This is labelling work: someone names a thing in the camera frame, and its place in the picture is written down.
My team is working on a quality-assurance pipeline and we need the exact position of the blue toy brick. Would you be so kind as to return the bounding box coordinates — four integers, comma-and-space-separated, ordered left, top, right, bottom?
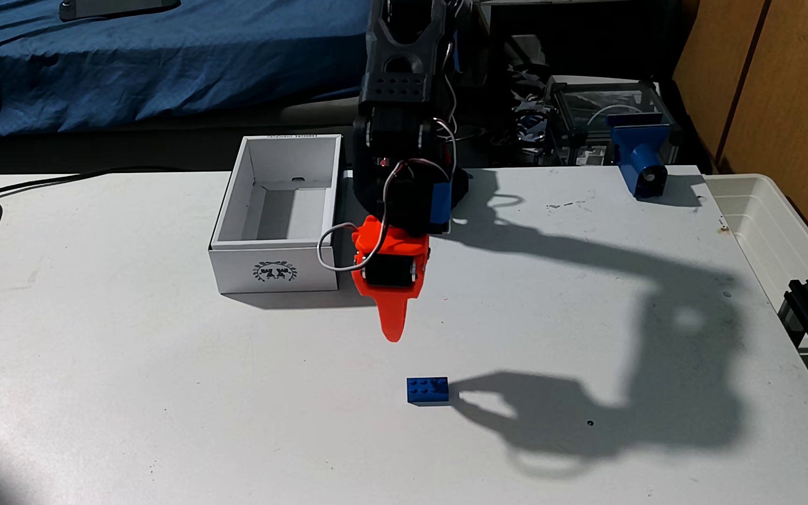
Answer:
407, 376, 450, 405

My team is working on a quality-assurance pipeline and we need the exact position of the long black cable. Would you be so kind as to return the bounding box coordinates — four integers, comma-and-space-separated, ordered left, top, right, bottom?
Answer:
0, 166, 191, 201

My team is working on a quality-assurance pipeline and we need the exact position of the white plastic bin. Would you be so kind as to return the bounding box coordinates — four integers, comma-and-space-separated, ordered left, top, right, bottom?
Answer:
704, 173, 808, 317

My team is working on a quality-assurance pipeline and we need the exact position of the blue bed blanket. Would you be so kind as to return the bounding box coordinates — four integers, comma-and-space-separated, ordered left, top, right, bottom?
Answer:
0, 0, 384, 137

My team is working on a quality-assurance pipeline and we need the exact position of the wooden wardrobe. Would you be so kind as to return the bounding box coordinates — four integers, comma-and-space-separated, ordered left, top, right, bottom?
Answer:
671, 0, 808, 278

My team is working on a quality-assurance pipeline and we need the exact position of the clear acrylic enclosure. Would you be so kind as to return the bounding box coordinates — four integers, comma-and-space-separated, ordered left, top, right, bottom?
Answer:
544, 76, 682, 168

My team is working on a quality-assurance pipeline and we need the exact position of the blue printed clamp mount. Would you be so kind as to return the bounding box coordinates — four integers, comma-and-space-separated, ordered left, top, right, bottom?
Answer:
606, 112, 682, 199

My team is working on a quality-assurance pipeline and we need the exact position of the black white patterned bag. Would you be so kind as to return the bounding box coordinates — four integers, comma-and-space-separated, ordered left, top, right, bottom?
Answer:
505, 59, 554, 148

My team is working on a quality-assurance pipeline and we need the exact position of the white cardboard box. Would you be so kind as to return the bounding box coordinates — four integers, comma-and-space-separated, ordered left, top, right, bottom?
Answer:
208, 133, 344, 295

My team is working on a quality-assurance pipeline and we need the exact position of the white servo cable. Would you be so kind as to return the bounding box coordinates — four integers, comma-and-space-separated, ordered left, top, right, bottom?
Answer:
317, 115, 460, 274

